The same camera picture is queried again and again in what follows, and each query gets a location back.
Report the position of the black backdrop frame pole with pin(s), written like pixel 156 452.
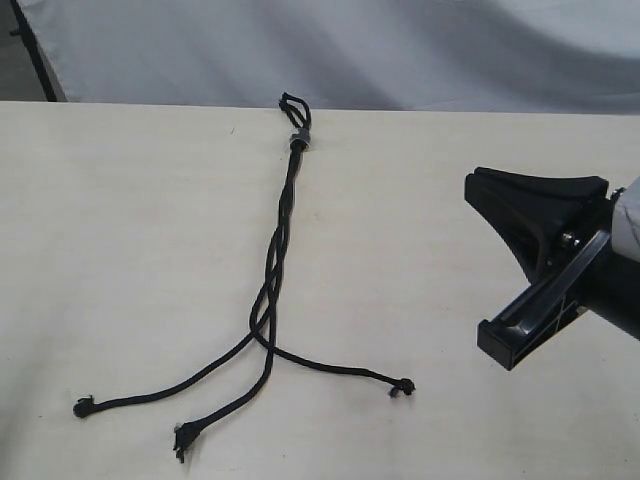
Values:
pixel 45 75

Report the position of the grey cable clamp bracket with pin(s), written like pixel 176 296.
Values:
pixel 300 139

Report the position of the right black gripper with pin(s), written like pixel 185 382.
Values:
pixel 544 222

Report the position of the grey fabric backdrop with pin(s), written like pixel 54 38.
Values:
pixel 512 56

